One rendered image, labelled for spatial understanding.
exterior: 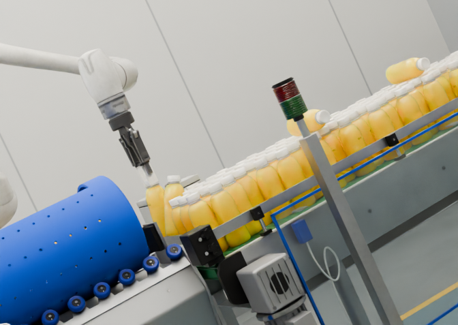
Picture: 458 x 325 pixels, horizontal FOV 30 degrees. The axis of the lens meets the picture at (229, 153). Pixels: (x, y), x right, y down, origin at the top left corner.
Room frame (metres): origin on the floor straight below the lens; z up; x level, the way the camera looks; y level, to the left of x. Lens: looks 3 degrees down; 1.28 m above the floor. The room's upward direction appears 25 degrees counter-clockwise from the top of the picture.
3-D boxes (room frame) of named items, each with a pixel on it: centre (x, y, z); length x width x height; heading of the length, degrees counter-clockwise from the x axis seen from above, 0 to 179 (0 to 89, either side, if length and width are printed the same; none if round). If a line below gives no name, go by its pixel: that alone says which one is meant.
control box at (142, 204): (2.76, 0.23, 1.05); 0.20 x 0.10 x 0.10; 115
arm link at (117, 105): (2.61, 0.26, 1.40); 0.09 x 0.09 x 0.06
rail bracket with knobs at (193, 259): (2.24, 0.17, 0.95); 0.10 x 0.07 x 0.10; 25
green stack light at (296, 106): (2.24, -0.20, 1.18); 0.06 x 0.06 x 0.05
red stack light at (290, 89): (2.24, -0.20, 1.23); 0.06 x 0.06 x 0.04
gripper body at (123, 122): (2.61, 0.26, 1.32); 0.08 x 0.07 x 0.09; 25
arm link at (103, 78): (2.62, 0.25, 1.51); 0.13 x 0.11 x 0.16; 164
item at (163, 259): (2.41, 0.30, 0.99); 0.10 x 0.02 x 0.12; 25
